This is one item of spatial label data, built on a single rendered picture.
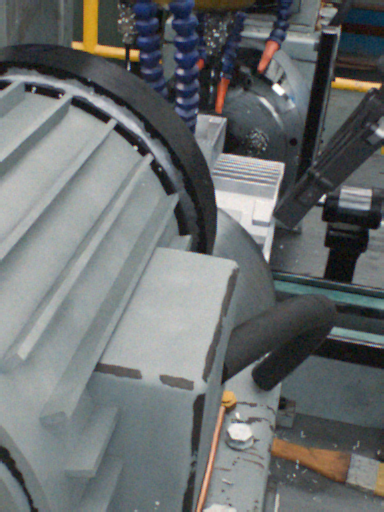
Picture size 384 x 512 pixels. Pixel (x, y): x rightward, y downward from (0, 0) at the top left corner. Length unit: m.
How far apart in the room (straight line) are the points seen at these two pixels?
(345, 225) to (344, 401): 0.26
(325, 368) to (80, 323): 0.75
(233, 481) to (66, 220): 0.20
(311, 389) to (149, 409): 0.77
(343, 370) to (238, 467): 0.57
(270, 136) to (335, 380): 0.37
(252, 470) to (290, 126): 0.77
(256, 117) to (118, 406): 0.91
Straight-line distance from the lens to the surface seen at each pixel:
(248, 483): 0.45
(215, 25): 0.86
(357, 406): 1.04
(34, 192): 0.30
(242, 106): 1.15
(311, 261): 1.40
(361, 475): 0.99
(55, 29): 1.10
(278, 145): 1.17
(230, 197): 0.93
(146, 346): 0.27
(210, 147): 0.90
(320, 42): 1.03
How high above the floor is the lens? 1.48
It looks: 30 degrees down
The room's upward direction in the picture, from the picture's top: 6 degrees clockwise
